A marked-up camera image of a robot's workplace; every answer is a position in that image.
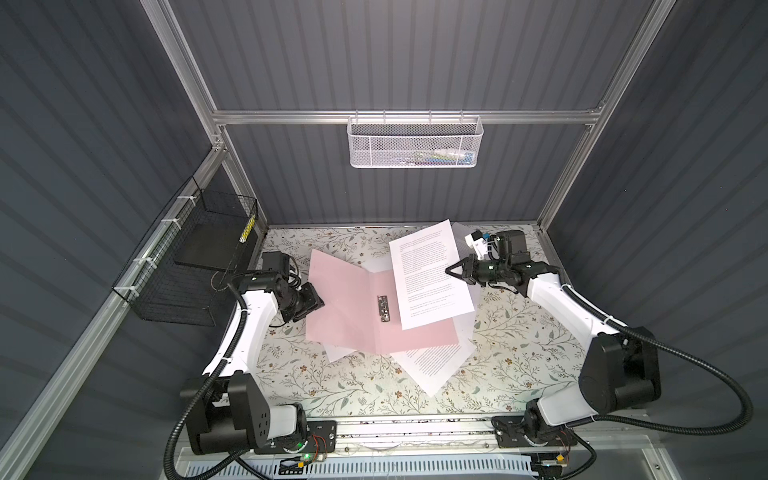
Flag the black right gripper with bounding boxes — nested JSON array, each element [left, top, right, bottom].
[[445, 255, 508, 286]]

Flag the pink file folder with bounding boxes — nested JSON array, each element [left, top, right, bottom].
[[306, 250, 459, 355]]

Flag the printed paper sheet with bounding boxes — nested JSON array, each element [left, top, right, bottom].
[[358, 220, 479, 355], [323, 344, 357, 363], [389, 220, 475, 330], [391, 314, 476, 397]]

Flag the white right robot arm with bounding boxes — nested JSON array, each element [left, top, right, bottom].
[[445, 230, 661, 446]]

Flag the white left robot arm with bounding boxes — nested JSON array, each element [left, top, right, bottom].
[[181, 251, 324, 455]]

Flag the floral table mat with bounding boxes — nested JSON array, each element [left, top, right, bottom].
[[203, 224, 619, 420]]

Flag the printed paper sheet front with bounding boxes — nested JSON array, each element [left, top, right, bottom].
[[391, 314, 476, 397]]

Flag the pens in white basket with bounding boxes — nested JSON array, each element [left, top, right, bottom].
[[391, 148, 476, 167]]

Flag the white ventilation grille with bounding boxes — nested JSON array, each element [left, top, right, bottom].
[[216, 453, 540, 479]]

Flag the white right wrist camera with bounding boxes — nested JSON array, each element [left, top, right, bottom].
[[464, 230, 496, 260]]

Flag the black wire mesh basket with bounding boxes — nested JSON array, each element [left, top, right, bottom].
[[113, 179, 260, 327]]

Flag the white wire mesh basket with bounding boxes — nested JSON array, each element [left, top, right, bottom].
[[346, 115, 484, 169]]

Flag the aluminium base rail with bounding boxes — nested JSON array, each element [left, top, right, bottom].
[[158, 410, 682, 480]]

